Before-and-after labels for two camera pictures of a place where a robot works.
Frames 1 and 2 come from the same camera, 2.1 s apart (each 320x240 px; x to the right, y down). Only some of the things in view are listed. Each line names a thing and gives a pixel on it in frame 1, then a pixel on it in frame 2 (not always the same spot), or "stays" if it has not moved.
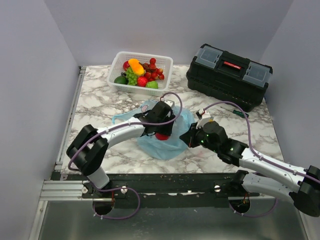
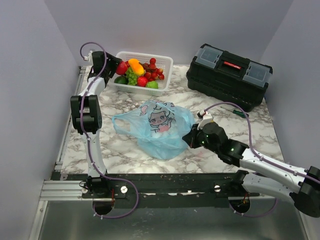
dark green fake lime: (121, 80) stays
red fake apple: (162, 137) → (121, 67)
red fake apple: (126, 65) stays
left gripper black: (167, 130) → (113, 63)
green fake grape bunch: (132, 78) stays
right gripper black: (189, 136) stays
